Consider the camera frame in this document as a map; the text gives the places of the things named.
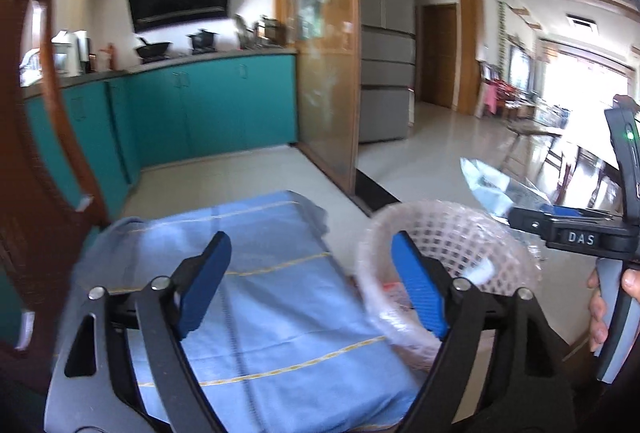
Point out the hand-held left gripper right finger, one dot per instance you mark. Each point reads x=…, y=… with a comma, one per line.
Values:
x=420, y=288

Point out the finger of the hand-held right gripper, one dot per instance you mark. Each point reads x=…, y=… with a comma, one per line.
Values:
x=580, y=212
x=530, y=220

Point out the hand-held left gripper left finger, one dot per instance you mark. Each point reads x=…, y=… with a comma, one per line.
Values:
x=205, y=283

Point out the white mesh waste basket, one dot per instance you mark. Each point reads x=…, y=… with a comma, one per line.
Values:
x=460, y=233

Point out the person's right hand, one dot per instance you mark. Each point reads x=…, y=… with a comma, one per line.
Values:
x=597, y=313

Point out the pink snack packet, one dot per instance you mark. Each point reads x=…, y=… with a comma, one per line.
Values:
x=395, y=293

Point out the dark dining table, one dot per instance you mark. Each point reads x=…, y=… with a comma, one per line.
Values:
x=590, y=168

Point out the blue cloth with yellow lines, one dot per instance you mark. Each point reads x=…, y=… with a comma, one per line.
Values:
x=280, y=303

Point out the pink hanging cloth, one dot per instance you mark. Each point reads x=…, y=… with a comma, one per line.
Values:
x=490, y=95

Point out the ceiling air vent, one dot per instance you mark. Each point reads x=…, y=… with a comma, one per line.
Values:
x=583, y=24

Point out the brown wooden chair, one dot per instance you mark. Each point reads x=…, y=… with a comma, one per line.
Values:
x=45, y=213

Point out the green hanging garland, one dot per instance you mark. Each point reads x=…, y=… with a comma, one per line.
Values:
x=502, y=38

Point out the brown wooden door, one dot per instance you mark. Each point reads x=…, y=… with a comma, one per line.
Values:
x=440, y=58

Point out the grey refrigerator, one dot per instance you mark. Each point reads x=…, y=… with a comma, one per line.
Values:
x=385, y=53

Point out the grey kitchen countertop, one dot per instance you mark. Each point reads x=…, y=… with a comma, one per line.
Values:
x=210, y=57

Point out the black wok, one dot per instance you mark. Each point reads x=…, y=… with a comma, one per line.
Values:
x=152, y=50

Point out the black cooking pot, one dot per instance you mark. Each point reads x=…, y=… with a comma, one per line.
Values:
x=202, y=42

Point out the wood framed glass partition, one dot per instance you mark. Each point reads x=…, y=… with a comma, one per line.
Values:
x=325, y=63

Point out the metal dish rack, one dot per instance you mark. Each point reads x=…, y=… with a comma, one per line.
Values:
x=260, y=35

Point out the white kitchen appliance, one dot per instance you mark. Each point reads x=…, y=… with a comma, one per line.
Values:
x=67, y=53

